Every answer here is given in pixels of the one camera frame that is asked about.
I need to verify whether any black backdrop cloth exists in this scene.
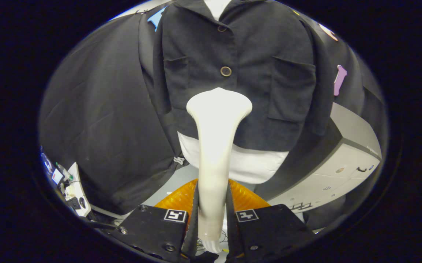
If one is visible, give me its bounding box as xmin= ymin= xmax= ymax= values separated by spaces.
xmin=38 ymin=7 xmax=389 ymax=230

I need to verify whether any white garment steamer with hose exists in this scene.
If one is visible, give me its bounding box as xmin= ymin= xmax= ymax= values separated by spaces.
xmin=186 ymin=88 xmax=253 ymax=254

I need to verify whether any grey cabinet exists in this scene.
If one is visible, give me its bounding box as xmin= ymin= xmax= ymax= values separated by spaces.
xmin=268 ymin=102 xmax=383 ymax=214

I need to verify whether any black suit jacket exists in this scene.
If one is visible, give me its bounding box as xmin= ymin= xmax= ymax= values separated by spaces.
xmin=152 ymin=0 xmax=338 ymax=152

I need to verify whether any tablet screen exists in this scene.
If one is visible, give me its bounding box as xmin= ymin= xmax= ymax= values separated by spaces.
xmin=41 ymin=146 xmax=53 ymax=174

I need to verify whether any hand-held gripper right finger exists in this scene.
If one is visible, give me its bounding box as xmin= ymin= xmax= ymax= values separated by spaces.
xmin=227 ymin=179 xmax=314 ymax=258

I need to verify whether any white shirt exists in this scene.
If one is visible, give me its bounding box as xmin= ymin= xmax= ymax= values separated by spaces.
xmin=177 ymin=0 xmax=290 ymax=184

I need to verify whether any green capped pen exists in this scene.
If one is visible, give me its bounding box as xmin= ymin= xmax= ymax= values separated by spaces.
xmin=56 ymin=162 xmax=74 ymax=181

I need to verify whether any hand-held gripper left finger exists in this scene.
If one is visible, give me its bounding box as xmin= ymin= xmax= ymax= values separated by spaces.
xmin=116 ymin=178 xmax=200 ymax=260

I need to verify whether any white side table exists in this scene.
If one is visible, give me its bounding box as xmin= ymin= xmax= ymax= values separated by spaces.
xmin=65 ymin=162 xmax=93 ymax=218

